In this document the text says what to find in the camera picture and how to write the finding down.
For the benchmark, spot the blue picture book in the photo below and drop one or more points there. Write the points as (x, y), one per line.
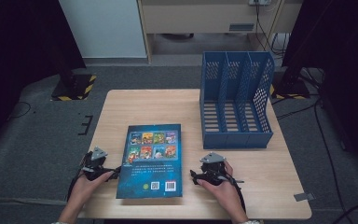
(130, 186)

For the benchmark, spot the black curtain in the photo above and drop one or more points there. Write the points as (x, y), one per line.
(348, 62)
(12, 62)

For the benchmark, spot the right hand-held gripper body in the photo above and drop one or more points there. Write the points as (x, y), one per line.
(213, 171)

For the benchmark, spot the white cabinet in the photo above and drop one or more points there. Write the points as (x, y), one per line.
(105, 28)

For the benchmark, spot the person's left hand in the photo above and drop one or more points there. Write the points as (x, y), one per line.
(85, 189)

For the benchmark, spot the grey vent grille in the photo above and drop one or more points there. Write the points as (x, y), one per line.
(241, 27)

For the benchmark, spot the person's right hand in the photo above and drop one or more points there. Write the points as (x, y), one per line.
(227, 194)

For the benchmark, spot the blue plastic file rack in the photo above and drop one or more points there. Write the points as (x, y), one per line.
(236, 141)

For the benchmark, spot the black floor tape mark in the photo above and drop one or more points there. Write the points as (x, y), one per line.
(87, 124)

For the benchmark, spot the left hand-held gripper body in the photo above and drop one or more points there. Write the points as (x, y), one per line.
(94, 166)

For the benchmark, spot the grey tape piece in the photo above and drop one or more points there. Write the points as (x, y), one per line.
(304, 197)

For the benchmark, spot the white power strip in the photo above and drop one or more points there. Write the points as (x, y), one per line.
(259, 2)

